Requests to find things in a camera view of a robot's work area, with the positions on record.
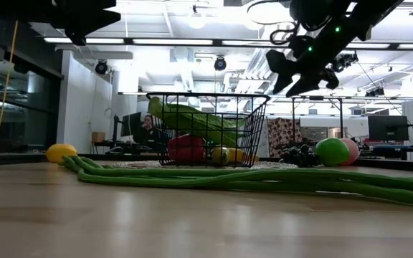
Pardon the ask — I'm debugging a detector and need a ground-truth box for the red bell pepper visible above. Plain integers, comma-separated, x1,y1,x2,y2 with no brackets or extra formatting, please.
166,133,207,163

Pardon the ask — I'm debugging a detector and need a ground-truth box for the yellow cable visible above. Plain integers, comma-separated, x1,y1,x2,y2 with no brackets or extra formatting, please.
0,19,19,151

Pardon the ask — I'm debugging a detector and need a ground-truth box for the yellow lemon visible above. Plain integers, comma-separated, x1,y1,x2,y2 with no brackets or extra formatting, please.
45,143,78,164

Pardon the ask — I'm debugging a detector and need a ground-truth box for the pink peach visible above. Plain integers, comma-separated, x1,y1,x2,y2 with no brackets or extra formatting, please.
341,138,361,166

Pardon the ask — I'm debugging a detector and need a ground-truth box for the black computer monitor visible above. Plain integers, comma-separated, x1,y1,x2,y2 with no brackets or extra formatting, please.
120,111,143,138
367,115,409,142

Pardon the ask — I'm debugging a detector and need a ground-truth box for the black wire basket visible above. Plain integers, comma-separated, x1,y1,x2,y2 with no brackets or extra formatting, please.
146,92,272,168

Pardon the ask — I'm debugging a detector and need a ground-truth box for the long green beans bunch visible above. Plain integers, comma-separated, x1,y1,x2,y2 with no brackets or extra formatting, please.
61,155,413,208

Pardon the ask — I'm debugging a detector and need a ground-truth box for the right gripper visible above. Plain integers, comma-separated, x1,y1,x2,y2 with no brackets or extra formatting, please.
265,14,369,99

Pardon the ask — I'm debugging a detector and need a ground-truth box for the black metal rack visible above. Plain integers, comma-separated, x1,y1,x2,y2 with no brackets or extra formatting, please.
291,95,344,148

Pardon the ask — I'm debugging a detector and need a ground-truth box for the brown patterned cloth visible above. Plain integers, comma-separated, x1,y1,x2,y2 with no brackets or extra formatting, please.
266,117,303,158

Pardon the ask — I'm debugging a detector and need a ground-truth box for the green leafy vegetable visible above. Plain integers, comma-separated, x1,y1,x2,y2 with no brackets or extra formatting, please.
148,96,247,148

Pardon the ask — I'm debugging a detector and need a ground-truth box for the green apple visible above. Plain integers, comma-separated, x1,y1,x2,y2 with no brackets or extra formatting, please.
315,137,351,167

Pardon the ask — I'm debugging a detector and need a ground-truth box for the wire mesh basket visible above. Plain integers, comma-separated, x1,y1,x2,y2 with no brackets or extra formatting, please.
111,160,299,171

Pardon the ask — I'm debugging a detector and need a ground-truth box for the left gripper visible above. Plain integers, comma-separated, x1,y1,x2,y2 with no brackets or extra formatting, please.
50,0,122,47

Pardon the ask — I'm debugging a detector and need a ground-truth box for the round white lamp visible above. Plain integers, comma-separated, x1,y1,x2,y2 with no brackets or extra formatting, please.
188,11,208,30

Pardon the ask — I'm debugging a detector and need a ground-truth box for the person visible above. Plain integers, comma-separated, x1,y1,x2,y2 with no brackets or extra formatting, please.
140,113,161,145

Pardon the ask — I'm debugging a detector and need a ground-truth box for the light green mango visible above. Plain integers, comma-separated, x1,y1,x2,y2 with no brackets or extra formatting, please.
211,145,231,166

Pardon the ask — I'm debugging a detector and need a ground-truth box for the yellow banana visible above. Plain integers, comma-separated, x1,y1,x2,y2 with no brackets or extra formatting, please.
227,148,260,163

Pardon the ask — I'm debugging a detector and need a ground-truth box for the dark purple grapes bunch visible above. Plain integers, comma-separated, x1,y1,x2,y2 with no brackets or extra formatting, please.
279,143,322,168

